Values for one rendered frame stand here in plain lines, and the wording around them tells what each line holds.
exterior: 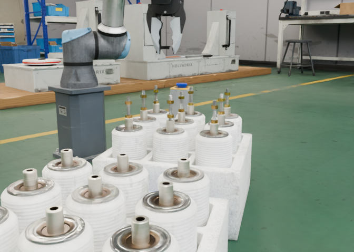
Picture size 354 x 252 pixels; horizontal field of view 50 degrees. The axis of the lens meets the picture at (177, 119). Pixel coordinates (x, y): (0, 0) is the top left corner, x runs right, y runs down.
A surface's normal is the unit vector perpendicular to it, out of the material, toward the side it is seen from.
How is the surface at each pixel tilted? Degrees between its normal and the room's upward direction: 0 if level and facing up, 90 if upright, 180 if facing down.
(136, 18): 90
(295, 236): 0
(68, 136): 90
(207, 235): 0
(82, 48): 92
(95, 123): 90
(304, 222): 0
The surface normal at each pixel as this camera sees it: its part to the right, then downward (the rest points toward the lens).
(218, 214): 0.00, -0.98
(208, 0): -0.70, 0.15
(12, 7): 0.71, 0.15
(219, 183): -0.26, 0.21
